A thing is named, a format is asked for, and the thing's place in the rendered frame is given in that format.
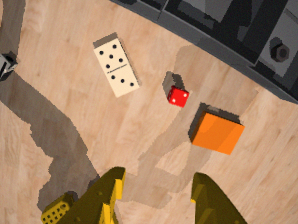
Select red die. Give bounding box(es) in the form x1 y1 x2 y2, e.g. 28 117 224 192
167 85 189 107

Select grey bin with label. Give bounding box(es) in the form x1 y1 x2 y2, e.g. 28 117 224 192
109 0 298 105

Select cream domino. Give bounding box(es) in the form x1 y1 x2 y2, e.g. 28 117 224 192
94 38 140 97

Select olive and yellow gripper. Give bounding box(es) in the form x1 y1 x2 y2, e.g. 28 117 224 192
56 166 248 224

